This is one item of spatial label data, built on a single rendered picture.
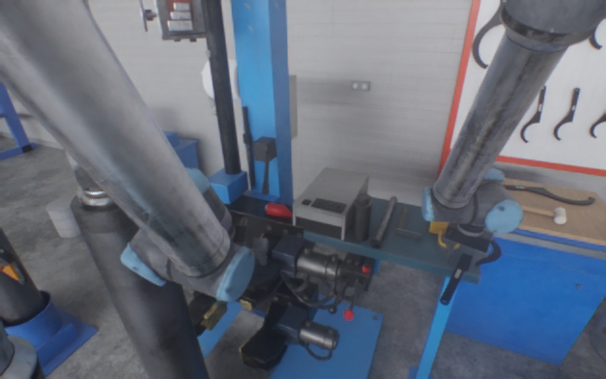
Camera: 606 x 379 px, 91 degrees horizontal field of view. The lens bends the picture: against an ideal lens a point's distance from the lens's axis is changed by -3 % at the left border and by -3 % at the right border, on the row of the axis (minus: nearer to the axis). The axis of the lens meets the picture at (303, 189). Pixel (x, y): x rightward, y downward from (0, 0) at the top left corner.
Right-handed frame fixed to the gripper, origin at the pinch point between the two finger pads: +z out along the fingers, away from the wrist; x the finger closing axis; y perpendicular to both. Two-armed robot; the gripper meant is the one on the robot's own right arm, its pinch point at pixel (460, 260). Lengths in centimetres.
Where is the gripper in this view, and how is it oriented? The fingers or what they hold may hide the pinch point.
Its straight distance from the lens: 119.3
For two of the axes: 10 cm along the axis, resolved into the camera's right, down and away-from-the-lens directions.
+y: -6.2, 3.9, -6.8
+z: 0.2, 8.7, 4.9
